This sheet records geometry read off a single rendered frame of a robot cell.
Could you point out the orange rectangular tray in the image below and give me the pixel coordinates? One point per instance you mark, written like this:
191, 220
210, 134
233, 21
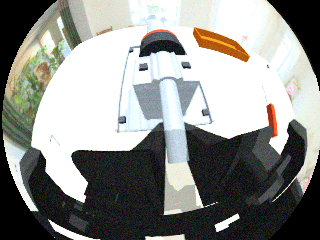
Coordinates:
219, 43

